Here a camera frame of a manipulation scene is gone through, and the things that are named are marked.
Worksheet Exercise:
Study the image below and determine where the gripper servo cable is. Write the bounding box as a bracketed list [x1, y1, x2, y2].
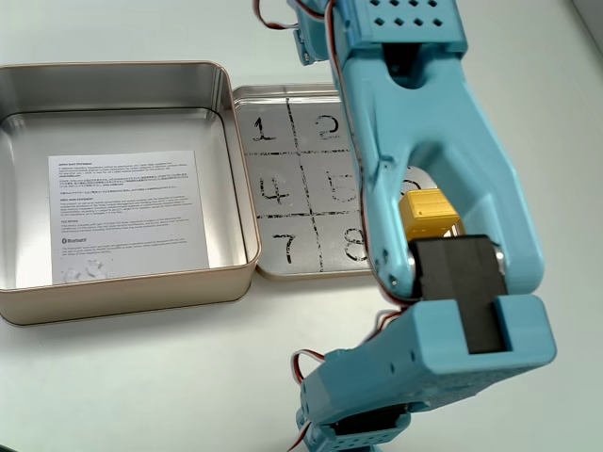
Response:
[253, 0, 299, 33]

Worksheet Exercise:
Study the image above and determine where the white printed paper sheet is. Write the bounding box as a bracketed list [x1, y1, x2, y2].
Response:
[47, 150, 210, 287]

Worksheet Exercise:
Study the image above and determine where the numbered metal tin lid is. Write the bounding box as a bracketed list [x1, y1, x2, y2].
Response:
[231, 84, 442, 283]

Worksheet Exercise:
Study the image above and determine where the yellow block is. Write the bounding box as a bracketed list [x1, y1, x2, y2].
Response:
[398, 189, 467, 242]

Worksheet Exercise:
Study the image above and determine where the base servo cable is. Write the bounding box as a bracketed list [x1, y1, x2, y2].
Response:
[290, 348, 331, 382]

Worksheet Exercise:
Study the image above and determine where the gold metal tin box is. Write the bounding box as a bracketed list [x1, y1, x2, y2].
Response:
[0, 59, 264, 327]

